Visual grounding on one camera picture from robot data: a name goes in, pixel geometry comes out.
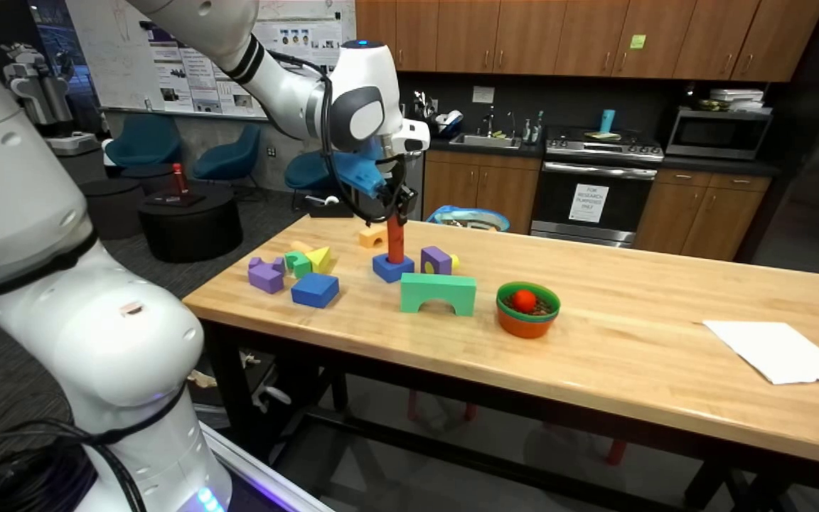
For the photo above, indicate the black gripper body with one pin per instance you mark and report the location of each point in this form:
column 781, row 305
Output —
column 400, row 182

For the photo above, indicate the orange cylinder block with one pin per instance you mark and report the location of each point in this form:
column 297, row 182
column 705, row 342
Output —
column 397, row 243

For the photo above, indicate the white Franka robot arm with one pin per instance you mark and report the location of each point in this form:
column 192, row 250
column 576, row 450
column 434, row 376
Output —
column 98, row 331

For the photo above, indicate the white robot base platform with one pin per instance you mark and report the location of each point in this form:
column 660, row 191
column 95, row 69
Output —
column 258, row 473

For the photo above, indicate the blue block with hole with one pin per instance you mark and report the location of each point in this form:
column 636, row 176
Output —
column 393, row 271

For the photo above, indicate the yellow triangle block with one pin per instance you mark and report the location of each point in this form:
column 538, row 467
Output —
column 322, row 261

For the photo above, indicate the teal arch block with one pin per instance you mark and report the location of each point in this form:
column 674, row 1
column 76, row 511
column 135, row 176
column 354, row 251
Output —
column 438, row 288

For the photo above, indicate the small green arch block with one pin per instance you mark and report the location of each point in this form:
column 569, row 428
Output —
column 297, row 267

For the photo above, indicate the blue solid foam block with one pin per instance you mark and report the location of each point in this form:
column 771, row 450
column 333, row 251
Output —
column 317, row 292

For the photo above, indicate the purple notched block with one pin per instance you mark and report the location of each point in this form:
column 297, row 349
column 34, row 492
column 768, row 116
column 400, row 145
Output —
column 269, row 261

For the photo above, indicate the purple rectangular block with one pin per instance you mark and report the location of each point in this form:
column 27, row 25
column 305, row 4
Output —
column 265, row 281

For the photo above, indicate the small orange-yellow cube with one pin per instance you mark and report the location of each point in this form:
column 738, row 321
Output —
column 371, row 238

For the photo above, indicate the dark kettle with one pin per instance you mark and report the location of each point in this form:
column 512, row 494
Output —
column 447, row 123

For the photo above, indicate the wide wooden base cabinet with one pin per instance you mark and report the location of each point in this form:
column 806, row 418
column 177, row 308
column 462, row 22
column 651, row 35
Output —
column 482, row 186

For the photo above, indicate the steel kitchen sink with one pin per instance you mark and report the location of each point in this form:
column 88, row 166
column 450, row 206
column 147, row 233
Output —
column 484, row 145

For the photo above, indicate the red ball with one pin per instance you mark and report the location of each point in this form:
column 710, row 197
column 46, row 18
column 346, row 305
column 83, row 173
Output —
column 523, row 302

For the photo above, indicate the orange bowl green rim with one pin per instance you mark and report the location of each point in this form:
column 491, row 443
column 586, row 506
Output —
column 528, row 325

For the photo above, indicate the white paper sign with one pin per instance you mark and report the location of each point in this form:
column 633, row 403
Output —
column 589, row 203

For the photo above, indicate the steel kitchen oven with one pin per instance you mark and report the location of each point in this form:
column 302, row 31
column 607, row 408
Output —
column 597, row 182

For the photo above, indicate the black round ottoman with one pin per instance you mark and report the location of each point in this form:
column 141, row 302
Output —
column 192, row 230

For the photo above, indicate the red bottle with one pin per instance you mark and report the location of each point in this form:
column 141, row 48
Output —
column 179, row 182

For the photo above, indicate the blue cup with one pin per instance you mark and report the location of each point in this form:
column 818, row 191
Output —
column 607, row 122

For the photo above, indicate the blue lounge chair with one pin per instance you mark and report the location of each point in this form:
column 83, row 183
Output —
column 142, row 145

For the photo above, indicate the yellow sticky note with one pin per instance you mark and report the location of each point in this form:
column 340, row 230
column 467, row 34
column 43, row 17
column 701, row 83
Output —
column 639, row 42

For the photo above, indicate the grey round ottoman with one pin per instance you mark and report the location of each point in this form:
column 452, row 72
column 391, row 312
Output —
column 113, row 203

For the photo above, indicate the white poster board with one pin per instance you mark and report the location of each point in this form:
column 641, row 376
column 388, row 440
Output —
column 142, row 66

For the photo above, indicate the narrow wooden base cabinet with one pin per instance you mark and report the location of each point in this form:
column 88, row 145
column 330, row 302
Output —
column 704, row 216

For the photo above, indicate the steel microwave oven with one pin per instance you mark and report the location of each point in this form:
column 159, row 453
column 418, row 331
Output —
column 718, row 132

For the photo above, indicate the stack of white plates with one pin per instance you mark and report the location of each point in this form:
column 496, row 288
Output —
column 740, row 99

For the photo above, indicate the white paper sheet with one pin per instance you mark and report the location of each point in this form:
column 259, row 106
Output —
column 781, row 355

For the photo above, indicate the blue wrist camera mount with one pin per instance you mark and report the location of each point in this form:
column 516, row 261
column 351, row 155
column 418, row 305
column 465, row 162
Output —
column 360, row 173

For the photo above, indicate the white wall plate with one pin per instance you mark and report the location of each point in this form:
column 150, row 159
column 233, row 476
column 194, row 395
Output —
column 484, row 96

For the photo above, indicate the wooden wall cabinets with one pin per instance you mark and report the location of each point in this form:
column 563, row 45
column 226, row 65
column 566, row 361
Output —
column 523, row 39

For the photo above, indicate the black table frame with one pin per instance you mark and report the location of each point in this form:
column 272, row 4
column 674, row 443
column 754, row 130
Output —
column 239, row 379

